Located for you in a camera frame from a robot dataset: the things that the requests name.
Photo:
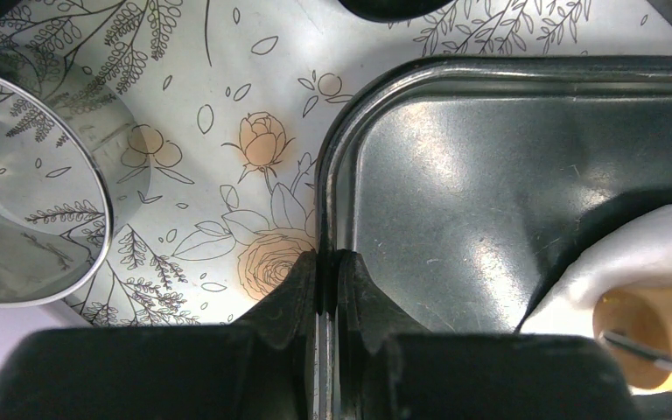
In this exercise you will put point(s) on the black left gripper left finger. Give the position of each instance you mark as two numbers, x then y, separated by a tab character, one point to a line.
257	367

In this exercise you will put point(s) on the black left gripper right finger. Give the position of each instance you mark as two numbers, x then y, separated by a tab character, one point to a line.
391	367

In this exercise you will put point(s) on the black baking tray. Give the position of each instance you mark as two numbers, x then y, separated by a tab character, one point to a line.
468	185

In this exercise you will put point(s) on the wooden rolling pin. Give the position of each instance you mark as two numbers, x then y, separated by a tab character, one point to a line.
644	316

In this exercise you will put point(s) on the white dough disc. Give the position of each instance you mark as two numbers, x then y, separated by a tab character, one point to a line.
637	254

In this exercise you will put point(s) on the black poker chip case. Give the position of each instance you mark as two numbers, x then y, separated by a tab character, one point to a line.
391	11

